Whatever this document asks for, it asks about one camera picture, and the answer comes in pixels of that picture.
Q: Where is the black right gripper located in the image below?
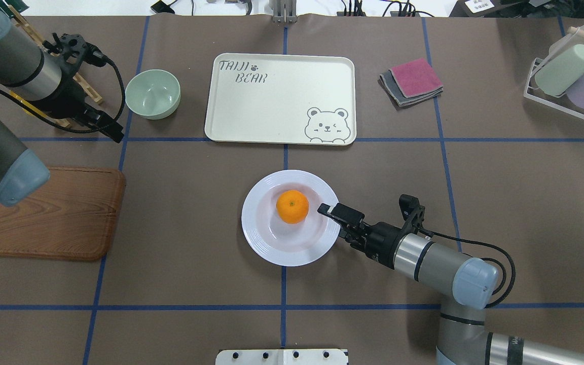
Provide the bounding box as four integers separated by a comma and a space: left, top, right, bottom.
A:
317, 194, 425, 269

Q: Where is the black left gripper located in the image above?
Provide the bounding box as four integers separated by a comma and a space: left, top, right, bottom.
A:
43, 34, 124, 143

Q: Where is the orange fruit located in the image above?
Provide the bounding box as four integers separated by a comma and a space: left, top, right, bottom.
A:
276, 190, 310, 224

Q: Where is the white round plate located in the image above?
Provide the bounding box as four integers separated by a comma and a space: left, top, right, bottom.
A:
241, 169, 339, 267

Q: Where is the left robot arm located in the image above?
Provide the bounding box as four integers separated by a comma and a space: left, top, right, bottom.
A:
0, 9, 125, 206

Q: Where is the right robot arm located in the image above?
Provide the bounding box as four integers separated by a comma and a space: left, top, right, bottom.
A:
317, 194, 584, 364

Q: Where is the cream bear tray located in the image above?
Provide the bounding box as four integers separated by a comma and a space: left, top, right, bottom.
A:
204, 53, 357, 146

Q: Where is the green bowl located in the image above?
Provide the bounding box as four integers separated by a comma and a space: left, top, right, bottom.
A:
125, 69, 181, 120

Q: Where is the wooden dish rack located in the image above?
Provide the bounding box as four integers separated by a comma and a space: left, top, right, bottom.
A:
5, 1, 103, 118

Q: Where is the wooden cutting board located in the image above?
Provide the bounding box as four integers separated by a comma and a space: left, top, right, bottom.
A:
0, 166, 126, 261

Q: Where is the small black device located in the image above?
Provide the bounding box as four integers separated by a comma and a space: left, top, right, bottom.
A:
150, 0, 177, 14

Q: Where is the pink and grey cloth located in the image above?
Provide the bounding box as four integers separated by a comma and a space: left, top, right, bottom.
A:
379, 58, 444, 108

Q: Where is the white cup rack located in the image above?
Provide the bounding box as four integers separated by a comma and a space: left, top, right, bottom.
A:
523, 26, 584, 120

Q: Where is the green pastel cup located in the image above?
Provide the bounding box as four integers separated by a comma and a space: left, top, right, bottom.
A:
535, 44, 584, 96

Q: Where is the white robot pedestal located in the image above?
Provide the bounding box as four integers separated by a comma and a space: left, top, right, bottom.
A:
215, 348, 349, 364

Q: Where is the aluminium frame post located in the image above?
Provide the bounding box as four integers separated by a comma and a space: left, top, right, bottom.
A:
269, 0, 298, 24

